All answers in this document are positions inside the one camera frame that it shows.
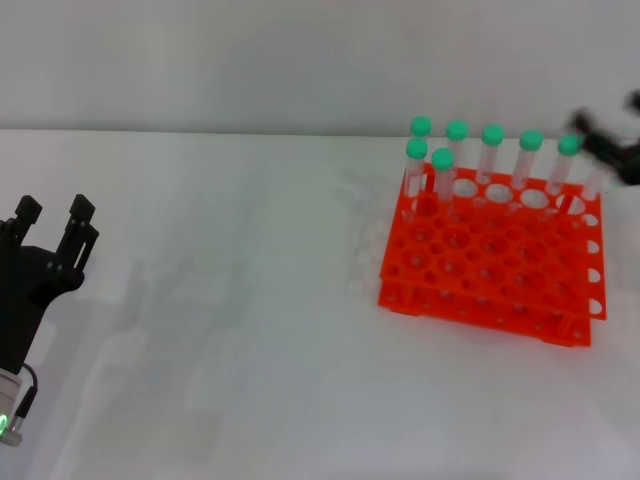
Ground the green capped clear test tube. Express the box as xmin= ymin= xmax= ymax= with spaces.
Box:
xmin=409 ymin=115 xmax=433 ymax=151
xmin=544 ymin=133 xmax=581 ymax=216
xmin=474 ymin=123 xmax=506 ymax=206
xmin=445 ymin=119 xmax=470 ymax=182
xmin=402 ymin=137 xmax=429 ymax=224
xmin=509 ymin=129 xmax=544 ymax=214
xmin=430 ymin=148 xmax=456 ymax=219
xmin=579 ymin=152 xmax=609 ymax=201

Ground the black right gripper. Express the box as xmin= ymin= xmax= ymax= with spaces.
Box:
xmin=572 ymin=89 xmax=640 ymax=189

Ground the orange plastic test tube rack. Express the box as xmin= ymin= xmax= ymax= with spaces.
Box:
xmin=374 ymin=167 xmax=609 ymax=347

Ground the grey left wrist cable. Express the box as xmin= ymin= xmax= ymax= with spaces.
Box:
xmin=12 ymin=364 xmax=41 ymax=436

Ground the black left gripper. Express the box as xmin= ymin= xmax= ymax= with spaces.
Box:
xmin=0 ymin=193 xmax=101 ymax=375

